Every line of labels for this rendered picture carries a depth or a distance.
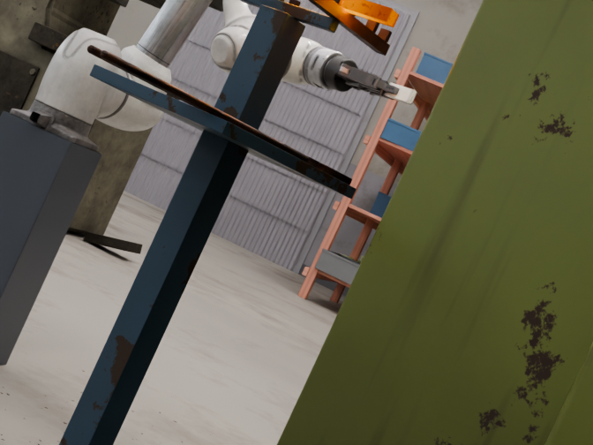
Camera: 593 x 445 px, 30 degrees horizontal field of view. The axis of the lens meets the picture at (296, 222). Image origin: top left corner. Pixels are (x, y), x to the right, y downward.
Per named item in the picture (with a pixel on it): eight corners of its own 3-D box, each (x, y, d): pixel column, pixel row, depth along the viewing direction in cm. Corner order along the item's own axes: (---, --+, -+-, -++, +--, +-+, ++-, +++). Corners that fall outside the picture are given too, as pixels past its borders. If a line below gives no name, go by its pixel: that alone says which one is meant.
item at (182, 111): (88, 75, 178) (93, 64, 178) (229, 145, 211) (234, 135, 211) (221, 133, 161) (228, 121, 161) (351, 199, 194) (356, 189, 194)
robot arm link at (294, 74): (328, 91, 255) (287, 86, 246) (285, 76, 266) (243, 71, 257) (339, 44, 253) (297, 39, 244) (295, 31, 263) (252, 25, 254)
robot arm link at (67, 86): (20, 92, 274) (57, 11, 273) (65, 112, 290) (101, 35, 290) (66, 114, 266) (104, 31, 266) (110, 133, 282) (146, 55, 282)
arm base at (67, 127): (-1, 109, 267) (9, 88, 266) (39, 124, 288) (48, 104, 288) (63, 139, 263) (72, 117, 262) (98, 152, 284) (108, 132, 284)
